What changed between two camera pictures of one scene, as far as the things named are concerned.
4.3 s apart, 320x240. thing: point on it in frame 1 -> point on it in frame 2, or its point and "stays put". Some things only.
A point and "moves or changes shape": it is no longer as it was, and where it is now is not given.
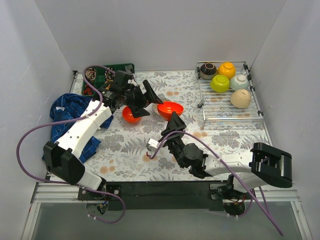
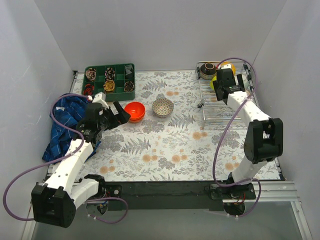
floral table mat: [121, 154] stays put
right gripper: [172, 135] -> [240, 78]
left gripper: [141, 98] -> [110, 118]
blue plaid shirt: [73, 106] stays put
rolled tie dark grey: [129, 69] stays put
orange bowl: [165, 109] moves or changes shape
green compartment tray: [98, 76] stays put
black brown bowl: [207, 70] stays put
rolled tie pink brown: [90, 74] stays put
